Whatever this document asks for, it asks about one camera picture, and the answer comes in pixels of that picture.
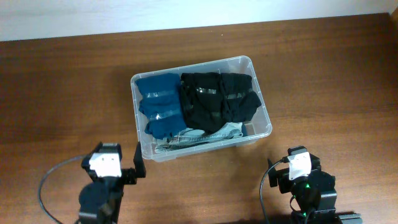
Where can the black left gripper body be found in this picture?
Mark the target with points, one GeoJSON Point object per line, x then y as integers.
{"type": "Point", "coordinates": [125, 176]}

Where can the dark blue jeans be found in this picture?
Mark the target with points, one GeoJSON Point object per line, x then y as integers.
{"type": "Point", "coordinates": [244, 130]}

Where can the light blue jeans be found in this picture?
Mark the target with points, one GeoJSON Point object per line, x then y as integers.
{"type": "Point", "coordinates": [192, 137]}

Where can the clear plastic storage container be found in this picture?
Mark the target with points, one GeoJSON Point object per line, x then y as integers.
{"type": "Point", "coordinates": [259, 127]}

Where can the teal taped garment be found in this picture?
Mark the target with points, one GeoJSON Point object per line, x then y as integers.
{"type": "Point", "coordinates": [161, 105]}

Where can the small black taped garment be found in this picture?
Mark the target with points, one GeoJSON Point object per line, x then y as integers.
{"type": "Point", "coordinates": [240, 100]}

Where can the large black taped garment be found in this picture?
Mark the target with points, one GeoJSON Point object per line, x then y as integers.
{"type": "Point", "coordinates": [202, 101]}

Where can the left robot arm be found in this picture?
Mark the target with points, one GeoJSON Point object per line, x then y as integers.
{"type": "Point", "coordinates": [100, 201]}

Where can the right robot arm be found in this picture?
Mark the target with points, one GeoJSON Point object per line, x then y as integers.
{"type": "Point", "coordinates": [314, 206]}

